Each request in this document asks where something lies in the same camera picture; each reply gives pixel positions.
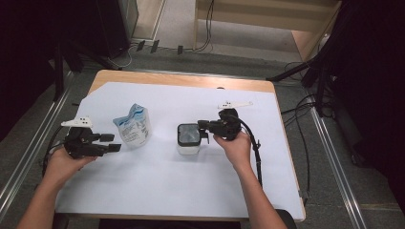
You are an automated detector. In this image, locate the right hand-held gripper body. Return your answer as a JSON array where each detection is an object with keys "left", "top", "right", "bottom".
[{"left": 207, "top": 100, "right": 254, "bottom": 142}]

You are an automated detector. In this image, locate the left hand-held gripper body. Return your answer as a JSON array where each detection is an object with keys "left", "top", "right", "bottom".
[{"left": 60, "top": 115, "right": 110, "bottom": 160}]

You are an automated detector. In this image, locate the clear container with black lid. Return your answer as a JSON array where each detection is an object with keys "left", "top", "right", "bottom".
[{"left": 177, "top": 123, "right": 203, "bottom": 156}]

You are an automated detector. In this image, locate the white and blue refill pouch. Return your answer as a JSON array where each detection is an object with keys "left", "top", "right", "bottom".
[{"left": 113, "top": 103, "right": 152, "bottom": 148}]

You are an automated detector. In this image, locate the person's right hand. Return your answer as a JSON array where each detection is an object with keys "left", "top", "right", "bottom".
[{"left": 212, "top": 131, "right": 253, "bottom": 172}]

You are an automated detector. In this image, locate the person's left hand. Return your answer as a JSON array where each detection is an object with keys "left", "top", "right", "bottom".
[{"left": 43, "top": 146, "right": 98, "bottom": 189}]

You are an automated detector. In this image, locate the black upright stand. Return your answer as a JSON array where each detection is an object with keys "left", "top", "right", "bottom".
[{"left": 52, "top": 41, "right": 66, "bottom": 102}]

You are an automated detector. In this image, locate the black tripod stand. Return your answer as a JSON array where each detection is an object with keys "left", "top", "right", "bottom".
[{"left": 266, "top": 47, "right": 338, "bottom": 117}]

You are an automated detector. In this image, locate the black chair armrest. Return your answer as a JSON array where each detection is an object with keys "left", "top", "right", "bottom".
[{"left": 275, "top": 208, "right": 298, "bottom": 229}]

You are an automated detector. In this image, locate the dark curtain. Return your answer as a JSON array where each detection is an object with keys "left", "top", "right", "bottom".
[
  {"left": 318, "top": 0, "right": 405, "bottom": 211},
  {"left": 0, "top": 0, "right": 130, "bottom": 141}
]

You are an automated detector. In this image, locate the grey metal cabinet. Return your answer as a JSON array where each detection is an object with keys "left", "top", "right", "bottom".
[{"left": 117, "top": 0, "right": 140, "bottom": 42}]

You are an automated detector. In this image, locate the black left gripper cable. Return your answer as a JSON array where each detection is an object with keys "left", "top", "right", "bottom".
[{"left": 42, "top": 125, "right": 70, "bottom": 175}]

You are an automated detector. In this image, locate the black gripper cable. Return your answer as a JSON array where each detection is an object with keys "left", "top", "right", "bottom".
[
  {"left": 42, "top": 125, "right": 70, "bottom": 175},
  {"left": 237, "top": 115, "right": 264, "bottom": 188}
]

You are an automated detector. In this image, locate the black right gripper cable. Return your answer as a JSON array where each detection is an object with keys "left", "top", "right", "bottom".
[{"left": 237, "top": 115, "right": 264, "bottom": 188}]

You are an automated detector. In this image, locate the metal floor rail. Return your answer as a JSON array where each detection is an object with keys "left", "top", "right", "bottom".
[
  {"left": 0, "top": 71, "right": 75, "bottom": 222},
  {"left": 309, "top": 104, "right": 367, "bottom": 229}
]

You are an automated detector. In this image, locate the black floor cable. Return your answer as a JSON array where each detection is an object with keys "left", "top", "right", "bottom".
[{"left": 281, "top": 94, "right": 314, "bottom": 204}]

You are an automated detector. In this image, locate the white floor cable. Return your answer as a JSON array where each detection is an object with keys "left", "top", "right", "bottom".
[{"left": 106, "top": 44, "right": 133, "bottom": 70}]

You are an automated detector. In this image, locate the black hanging cable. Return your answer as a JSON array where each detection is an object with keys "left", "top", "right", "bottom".
[{"left": 194, "top": 0, "right": 215, "bottom": 52}]

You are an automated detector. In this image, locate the light wooden shelf frame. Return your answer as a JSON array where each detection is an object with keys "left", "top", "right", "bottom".
[{"left": 193, "top": 0, "right": 343, "bottom": 62}]

